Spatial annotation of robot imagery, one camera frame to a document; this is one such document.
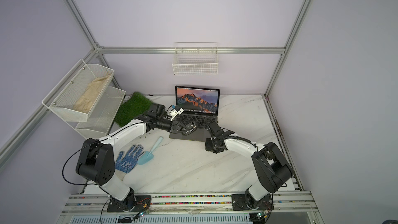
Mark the white upper mesh shelf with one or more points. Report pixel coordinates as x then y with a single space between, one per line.
66 97

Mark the blue dotted work glove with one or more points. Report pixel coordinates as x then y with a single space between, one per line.
128 160

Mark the grey laptop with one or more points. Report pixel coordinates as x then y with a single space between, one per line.
200 106

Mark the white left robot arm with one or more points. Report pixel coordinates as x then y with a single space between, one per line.
102 161

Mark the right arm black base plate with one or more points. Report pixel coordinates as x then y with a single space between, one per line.
244 202

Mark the white wire wall basket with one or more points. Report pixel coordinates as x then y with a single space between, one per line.
195 58

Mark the light blue plastic scoop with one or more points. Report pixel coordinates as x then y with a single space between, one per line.
148 155

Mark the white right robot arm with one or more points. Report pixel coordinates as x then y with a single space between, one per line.
271 166

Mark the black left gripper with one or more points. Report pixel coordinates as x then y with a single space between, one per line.
174 126

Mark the aluminium rail base frame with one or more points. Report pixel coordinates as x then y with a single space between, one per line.
285 207

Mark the green artificial grass mat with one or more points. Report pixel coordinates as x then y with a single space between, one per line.
136 104

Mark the white mesh shelf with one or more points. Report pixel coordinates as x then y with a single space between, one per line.
100 121
66 97

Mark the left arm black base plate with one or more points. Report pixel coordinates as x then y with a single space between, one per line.
130 204

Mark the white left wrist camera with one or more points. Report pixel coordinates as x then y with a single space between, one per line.
177 110

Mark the beige cloth in shelf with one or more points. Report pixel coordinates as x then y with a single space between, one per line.
87 100

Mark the aluminium enclosure frame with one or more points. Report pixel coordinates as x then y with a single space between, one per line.
23 133

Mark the white lower mesh shelf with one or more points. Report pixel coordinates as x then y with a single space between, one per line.
100 121

